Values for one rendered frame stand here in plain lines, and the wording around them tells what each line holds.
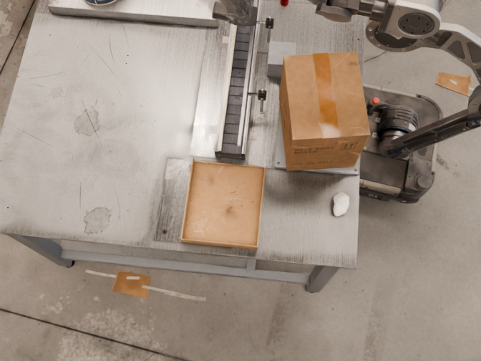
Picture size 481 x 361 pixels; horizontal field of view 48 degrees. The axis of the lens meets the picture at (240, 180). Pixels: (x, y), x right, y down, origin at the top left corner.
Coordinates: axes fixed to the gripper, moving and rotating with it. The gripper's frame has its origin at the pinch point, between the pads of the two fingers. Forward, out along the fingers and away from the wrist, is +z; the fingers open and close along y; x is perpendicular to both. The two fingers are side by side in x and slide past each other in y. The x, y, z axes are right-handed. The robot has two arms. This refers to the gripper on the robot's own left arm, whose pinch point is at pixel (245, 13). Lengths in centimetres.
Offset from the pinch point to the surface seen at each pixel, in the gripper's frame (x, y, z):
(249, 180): 54, -8, -32
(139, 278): 127, 41, 15
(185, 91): 29.2, 19.5, -10.4
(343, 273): 117, -56, 24
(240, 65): 18.0, -0.3, -7.8
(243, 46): 11.7, -0.8, -2.6
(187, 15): 2.6, 22.3, 5.1
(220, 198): 60, 1, -37
